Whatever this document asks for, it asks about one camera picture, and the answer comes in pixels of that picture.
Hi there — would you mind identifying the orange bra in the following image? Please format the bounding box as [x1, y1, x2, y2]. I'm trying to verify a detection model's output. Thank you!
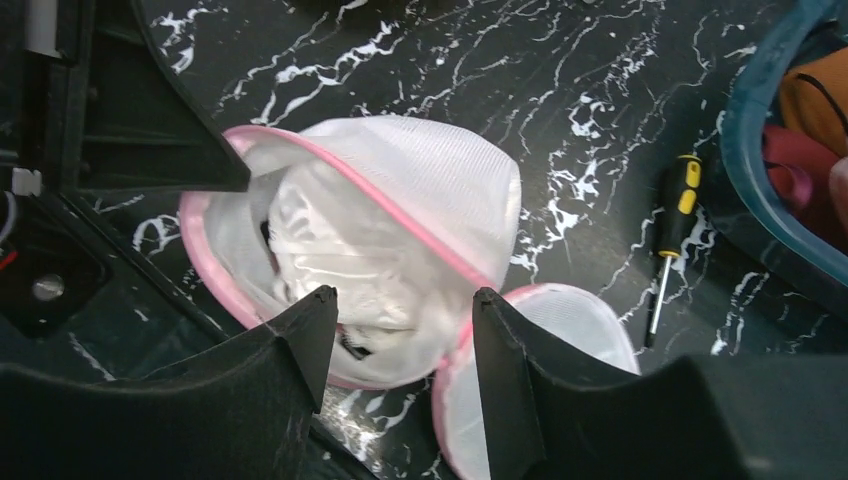
[778, 48, 847, 158]

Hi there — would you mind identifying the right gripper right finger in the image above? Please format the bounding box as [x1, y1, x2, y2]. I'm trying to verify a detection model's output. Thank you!
[473, 288, 847, 479]

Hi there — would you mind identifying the black yellow screwdriver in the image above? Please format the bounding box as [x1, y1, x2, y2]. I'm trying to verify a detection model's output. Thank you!
[644, 154, 703, 348]

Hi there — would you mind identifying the white mesh laundry bag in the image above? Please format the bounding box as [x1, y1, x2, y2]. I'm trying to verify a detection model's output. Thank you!
[178, 115, 643, 480]

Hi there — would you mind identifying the dark red bra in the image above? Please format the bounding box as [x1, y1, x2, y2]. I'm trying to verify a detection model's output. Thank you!
[762, 125, 847, 253]

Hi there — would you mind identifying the white satin bra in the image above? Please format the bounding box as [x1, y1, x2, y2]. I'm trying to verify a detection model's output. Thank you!
[268, 162, 464, 360]

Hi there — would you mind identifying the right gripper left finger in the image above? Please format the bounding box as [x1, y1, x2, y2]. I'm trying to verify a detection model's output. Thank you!
[1, 286, 338, 479]

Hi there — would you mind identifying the teal plastic basket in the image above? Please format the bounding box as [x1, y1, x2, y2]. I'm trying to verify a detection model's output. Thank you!
[703, 1, 847, 318]

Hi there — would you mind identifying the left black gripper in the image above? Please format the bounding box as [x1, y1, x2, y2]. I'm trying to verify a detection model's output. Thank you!
[1, 1, 250, 339]

